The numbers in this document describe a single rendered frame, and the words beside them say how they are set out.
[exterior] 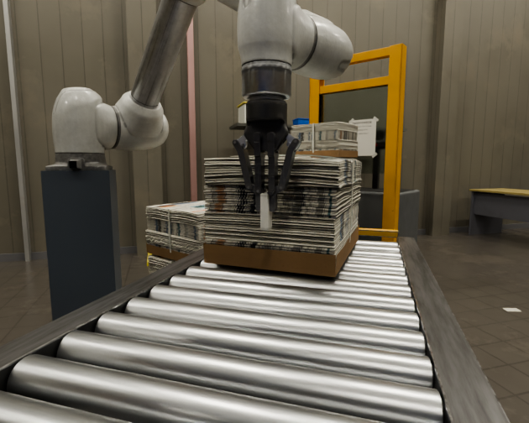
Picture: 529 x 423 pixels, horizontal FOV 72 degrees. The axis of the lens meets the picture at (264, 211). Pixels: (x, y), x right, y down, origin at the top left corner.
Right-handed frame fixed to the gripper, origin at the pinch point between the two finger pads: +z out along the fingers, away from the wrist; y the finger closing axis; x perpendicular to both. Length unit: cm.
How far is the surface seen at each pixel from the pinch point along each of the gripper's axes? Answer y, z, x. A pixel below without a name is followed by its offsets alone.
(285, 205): -2.6, -0.9, -4.0
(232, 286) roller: 5.3, 13.7, 4.5
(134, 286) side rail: 21.5, 13.2, 11.2
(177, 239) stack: 60, 23, -69
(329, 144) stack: 10, -22, -175
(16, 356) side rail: 19.4, 13.2, 35.7
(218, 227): 12.1, 4.6, -5.1
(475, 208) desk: -160, 54, -519
